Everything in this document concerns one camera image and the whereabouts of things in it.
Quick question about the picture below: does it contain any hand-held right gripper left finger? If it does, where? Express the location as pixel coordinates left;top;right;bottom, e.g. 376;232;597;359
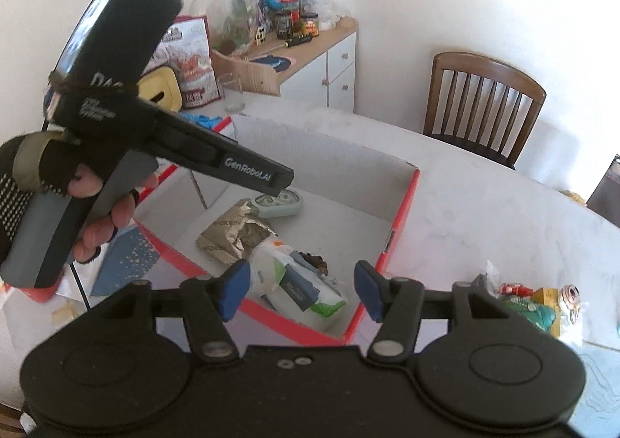
92;260;251;364

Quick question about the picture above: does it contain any red white snack bag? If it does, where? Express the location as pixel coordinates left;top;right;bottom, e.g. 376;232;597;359
145;16;224;108

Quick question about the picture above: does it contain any white green plastic bag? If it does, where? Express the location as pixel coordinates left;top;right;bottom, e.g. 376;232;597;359
245;237;347;320

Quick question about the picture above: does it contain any person's left hand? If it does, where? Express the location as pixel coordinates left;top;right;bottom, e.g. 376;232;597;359
0;131;160;265

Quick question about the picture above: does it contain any dark object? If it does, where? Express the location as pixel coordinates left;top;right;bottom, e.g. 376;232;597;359
586;155;620;228

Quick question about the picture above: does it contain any black cable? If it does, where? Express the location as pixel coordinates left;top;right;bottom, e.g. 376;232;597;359
70;264;90;310

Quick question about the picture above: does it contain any red white cardboard box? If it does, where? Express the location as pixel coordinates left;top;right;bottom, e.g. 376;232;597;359
133;113;421;347

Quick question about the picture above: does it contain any clear plastic bag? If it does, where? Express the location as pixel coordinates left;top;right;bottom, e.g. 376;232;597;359
310;0;350;29

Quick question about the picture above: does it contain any wooden chair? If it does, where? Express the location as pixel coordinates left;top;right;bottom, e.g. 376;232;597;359
422;52;547;170

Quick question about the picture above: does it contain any grey container yellow lid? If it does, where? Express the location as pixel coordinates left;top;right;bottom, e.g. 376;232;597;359
138;65;184;112

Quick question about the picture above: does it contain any large glass jar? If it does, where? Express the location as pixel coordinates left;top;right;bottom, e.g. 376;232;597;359
189;0;262;56

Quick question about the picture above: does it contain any blue speckled paper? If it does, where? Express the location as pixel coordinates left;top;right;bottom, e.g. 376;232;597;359
90;227;160;296

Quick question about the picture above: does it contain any beige paper scrap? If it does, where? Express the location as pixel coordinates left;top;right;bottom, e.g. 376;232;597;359
51;302;76;325

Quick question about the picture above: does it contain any white paper sheet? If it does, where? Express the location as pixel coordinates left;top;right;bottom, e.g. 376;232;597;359
55;264;105;296

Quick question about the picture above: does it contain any mint green scale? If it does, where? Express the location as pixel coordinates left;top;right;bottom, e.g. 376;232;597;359
249;191;302;218

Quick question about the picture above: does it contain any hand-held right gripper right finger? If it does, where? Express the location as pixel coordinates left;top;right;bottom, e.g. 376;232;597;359
353;260;519;364

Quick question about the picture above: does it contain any drinking glass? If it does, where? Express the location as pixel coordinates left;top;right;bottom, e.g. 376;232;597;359
218;73;245;112

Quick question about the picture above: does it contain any blue round coaster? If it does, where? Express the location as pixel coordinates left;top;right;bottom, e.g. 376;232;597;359
249;55;297;73

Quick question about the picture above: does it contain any striped round-eyed toy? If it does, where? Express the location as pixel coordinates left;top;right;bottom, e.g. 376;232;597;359
557;284;589;325

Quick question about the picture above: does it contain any dark brown clump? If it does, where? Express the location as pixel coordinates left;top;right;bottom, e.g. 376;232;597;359
295;250;330;277

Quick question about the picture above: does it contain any blue cloth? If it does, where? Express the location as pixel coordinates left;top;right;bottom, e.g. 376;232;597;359
181;113;228;129

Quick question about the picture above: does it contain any blue patterned mat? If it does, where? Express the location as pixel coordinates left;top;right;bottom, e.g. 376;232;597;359
576;341;620;438

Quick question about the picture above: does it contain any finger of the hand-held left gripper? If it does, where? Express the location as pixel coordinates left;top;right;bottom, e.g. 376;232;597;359
155;109;295;198

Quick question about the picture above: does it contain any white cabinet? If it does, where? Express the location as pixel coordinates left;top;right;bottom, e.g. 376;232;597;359
247;16;359;112

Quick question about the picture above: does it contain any screwdriver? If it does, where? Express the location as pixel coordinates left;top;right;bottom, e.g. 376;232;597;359
269;35;313;52

